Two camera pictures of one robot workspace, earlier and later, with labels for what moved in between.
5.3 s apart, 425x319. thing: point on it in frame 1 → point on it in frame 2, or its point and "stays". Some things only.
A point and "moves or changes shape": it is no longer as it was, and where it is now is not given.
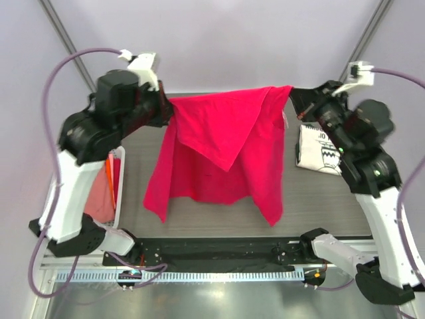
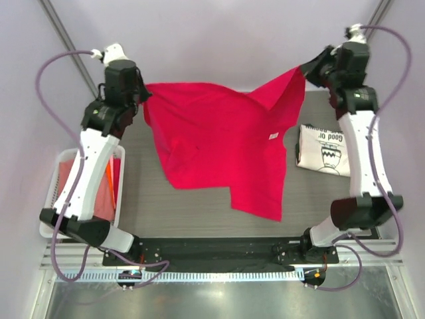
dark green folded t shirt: (297, 152) stays
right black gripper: (307, 100) → (311, 68)
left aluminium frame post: (55, 21) stays
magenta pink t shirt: (222, 148) moves or changes shape
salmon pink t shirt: (99, 206) stays
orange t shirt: (110, 181) stays
